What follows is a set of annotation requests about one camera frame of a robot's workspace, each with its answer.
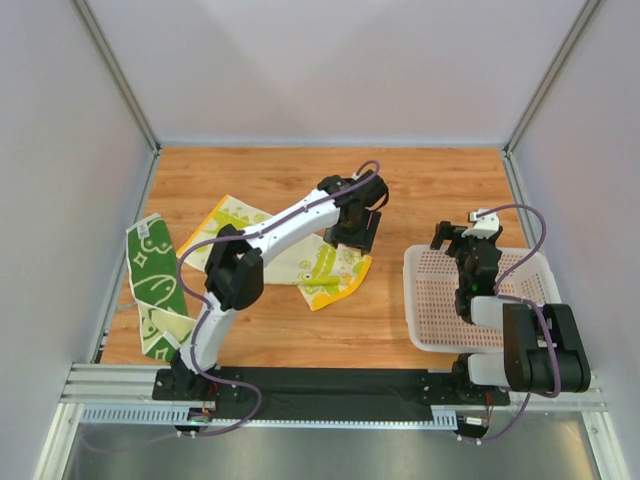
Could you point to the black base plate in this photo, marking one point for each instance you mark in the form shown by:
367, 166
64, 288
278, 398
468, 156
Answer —
321, 394

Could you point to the right aluminium frame post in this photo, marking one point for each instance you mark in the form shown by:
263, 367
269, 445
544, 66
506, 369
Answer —
586, 14

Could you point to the white plastic basket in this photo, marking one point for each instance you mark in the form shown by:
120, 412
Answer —
430, 279

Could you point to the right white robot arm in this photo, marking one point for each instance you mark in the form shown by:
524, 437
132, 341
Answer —
542, 352

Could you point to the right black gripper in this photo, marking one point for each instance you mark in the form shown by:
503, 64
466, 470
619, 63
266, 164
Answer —
463, 239

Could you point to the grey slotted cable duct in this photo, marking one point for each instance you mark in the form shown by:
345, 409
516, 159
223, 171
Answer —
181, 416

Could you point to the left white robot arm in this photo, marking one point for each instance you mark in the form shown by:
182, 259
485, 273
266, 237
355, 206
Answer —
236, 264

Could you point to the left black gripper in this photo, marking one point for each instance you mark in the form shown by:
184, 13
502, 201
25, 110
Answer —
351, 236

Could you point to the aluminium front rail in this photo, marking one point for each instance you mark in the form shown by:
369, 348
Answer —
108, 383

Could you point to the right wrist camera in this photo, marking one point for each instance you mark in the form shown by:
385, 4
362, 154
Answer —
483, 224

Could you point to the aluminium frame post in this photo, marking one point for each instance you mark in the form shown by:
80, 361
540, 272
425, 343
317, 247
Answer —
95, 32
586, 14

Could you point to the green patterned towel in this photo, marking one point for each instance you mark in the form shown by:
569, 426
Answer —
164, 323

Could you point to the cream yellow crocodile towel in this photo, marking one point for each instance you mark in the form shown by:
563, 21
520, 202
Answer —
322, 273

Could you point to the left aluminium frame post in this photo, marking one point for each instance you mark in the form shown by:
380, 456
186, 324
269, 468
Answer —
95, 32

